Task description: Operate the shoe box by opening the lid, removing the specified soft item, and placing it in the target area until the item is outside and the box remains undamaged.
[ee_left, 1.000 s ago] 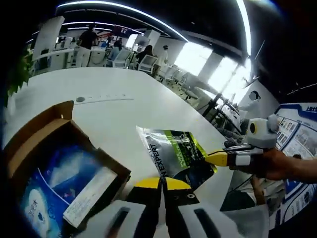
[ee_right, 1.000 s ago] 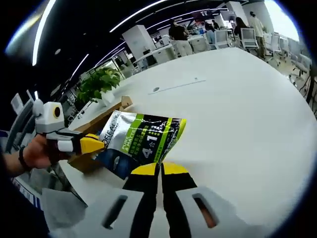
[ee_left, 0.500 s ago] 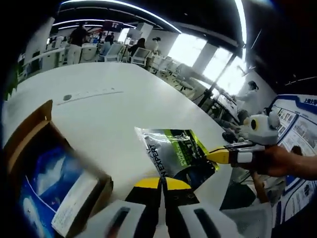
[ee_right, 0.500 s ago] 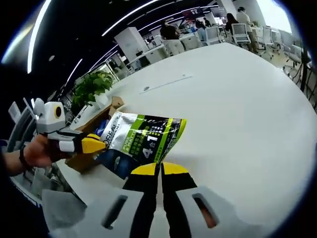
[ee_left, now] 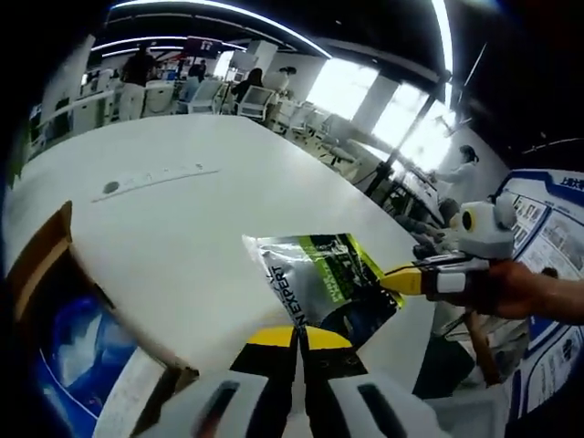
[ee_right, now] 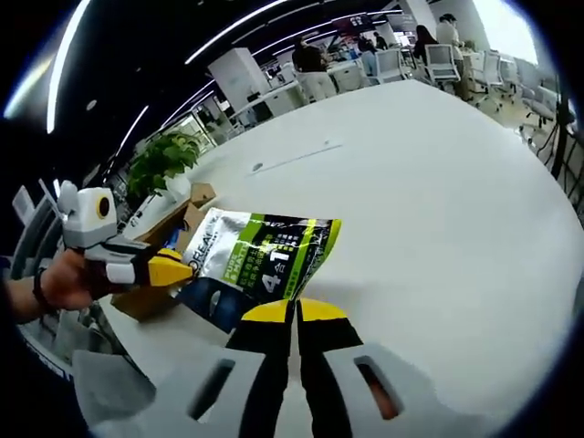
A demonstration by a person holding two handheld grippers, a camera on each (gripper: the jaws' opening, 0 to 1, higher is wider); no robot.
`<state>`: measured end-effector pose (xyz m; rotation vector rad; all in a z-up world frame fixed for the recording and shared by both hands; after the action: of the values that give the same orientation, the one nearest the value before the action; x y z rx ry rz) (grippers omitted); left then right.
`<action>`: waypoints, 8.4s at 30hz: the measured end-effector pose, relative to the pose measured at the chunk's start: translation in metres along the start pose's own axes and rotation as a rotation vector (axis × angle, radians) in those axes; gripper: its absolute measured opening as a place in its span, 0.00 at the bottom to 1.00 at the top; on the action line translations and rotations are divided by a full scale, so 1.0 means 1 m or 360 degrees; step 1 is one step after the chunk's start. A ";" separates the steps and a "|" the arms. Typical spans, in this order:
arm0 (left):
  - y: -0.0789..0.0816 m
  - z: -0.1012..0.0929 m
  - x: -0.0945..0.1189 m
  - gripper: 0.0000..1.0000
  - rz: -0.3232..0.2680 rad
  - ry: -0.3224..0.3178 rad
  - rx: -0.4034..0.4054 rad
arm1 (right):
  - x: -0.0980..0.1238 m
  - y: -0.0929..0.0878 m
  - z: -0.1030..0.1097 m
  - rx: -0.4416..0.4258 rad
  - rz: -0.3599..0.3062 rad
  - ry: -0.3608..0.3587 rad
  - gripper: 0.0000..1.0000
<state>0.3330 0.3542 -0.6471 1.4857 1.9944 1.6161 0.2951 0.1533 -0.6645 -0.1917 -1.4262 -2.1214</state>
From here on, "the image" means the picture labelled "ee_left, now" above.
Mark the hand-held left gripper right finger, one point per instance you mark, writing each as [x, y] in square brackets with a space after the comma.
[333, 365]

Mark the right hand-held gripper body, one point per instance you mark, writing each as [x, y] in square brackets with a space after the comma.
[488, 232]

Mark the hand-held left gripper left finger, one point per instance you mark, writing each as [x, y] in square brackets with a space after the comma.
[264, 360]

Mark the silver green soft pouch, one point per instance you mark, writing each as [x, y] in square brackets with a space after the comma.
[301, 264]

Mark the brown cardboard shoe box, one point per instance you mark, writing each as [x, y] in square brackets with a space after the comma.
[45, 255]

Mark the person's right hand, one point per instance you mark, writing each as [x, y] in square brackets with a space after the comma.
[515, 292]

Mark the black tripod stand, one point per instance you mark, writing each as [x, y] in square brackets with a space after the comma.
[397, 150]

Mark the long white carton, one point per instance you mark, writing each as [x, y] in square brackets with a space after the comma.
[132, 397]

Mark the white ceiling light strip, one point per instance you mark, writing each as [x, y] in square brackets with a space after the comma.
[219, 13]
[445, 32]

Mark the round grey table grommet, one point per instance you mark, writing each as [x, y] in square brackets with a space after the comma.
[111, 187]

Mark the row of white office chairs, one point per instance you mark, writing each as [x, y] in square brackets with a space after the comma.
[257, 102]

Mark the white office desk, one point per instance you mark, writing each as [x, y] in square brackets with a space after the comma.
[86, 107]

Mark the blue white wall poster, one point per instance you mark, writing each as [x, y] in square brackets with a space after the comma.
[556, 246]

